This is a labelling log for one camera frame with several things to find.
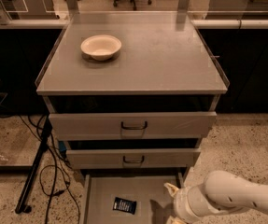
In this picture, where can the white paper bowl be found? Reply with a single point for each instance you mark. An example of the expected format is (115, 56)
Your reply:
(101, 47)

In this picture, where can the white horizontal rail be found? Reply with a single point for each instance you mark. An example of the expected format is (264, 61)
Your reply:
(200, 24)

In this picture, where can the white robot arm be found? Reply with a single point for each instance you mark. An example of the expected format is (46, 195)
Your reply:
(221, 193)

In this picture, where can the dark blue rxbar wrapper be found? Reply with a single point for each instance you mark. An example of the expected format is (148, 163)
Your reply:
(124, 205)

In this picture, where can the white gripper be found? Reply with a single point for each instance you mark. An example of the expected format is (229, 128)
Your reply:
(182, 202)

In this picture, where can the black tripod leg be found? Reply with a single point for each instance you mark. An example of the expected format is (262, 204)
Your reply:
(21, 206)

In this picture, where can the grey drawer cabinet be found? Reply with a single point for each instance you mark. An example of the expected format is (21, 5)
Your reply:
(162, 66)

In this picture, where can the top grey drawer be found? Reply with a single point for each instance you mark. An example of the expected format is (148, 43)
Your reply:
(117, 126)

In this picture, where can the bottom grey open drawer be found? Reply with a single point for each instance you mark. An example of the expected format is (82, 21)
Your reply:
(154, 204)

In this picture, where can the middle grey drawer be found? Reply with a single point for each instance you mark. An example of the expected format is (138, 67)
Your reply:
(133, 158)

